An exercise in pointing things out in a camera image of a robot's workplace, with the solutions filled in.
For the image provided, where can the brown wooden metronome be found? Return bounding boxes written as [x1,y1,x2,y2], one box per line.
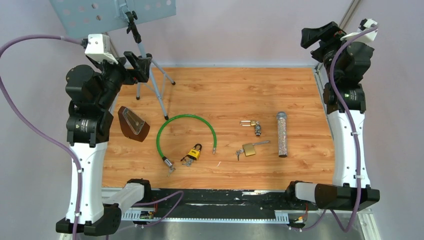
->
[118,106,151,142]

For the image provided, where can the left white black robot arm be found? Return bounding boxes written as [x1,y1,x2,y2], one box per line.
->
[55,51,153,237]

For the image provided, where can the green cable lock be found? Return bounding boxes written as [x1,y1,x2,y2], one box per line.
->
[155,114,218,169]

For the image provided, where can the large brass padlock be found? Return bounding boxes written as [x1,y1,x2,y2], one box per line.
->
[235,140,271,161]

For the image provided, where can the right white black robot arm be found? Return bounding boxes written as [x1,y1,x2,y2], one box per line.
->
[285,18,380,212]

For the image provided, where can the keys of cable lock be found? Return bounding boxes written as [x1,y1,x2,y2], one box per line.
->
[167,165,176,177]

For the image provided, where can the keys of yellow padlock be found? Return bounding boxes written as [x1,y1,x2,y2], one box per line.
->
[180,155,197,167]

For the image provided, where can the glittery silver microphone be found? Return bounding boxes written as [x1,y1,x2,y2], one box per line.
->
[276,111,288,158]

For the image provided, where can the small brass padlock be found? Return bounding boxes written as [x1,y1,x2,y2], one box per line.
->
[239,120,262,137]

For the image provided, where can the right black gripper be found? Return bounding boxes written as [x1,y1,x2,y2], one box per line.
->
[300,21,351,82]

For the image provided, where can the yellow black padlock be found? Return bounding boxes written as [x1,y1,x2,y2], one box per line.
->
[186,143,203,161]

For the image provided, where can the blue music stand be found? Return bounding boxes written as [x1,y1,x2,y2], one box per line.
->
[49,0,177,121]

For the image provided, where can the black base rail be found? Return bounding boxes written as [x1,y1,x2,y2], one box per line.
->
[100,187,321,223]

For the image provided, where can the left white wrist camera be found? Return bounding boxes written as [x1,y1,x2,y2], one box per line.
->
[84,34,118,64]

